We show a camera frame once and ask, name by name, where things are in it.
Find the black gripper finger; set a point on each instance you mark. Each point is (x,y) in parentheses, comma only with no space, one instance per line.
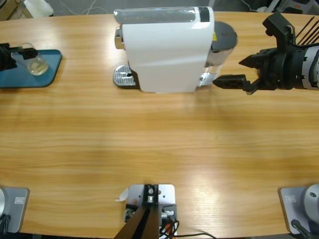
(230,81)
(27,53)
(250,62)

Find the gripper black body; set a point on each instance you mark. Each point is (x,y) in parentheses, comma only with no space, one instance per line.
(6,58)
(281,69)

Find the clear drinking glass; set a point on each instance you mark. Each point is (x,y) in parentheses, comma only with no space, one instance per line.
(37,66)

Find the grey machine lever lid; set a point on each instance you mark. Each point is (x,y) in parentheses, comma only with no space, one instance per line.
(154,15)

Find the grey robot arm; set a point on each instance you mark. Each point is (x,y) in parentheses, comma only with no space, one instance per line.
(311,68)

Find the white capsule coffee machine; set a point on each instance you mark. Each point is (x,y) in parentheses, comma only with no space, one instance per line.
(164,54)

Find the teal plastic tray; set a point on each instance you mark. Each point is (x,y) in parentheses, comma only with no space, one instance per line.
(25,78)

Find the clear water tank black lid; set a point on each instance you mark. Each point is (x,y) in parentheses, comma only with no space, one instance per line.
(224,32)

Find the yellow warning sticker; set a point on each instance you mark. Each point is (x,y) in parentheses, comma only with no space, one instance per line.
(214,37)

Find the black capsule holder with rods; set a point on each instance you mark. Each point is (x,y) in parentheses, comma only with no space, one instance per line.
(307,31)

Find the cardboard box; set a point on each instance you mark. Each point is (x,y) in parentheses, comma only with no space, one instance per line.
(7,5)

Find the silver drip tray grate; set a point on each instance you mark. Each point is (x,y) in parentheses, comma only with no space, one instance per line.
(122,74)

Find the white paper tab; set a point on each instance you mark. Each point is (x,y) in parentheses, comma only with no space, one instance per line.
(123,195)

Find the wrist camera black bracket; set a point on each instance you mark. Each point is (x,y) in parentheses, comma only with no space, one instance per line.
(280,27)

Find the white furniture frame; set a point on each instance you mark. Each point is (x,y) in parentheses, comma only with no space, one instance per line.
(274,5)

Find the white block with dark post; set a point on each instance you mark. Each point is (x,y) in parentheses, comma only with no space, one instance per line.
(164,194)

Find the arm grey base plate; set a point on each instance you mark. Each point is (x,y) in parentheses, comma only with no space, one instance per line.
(17,206)
(299,206)

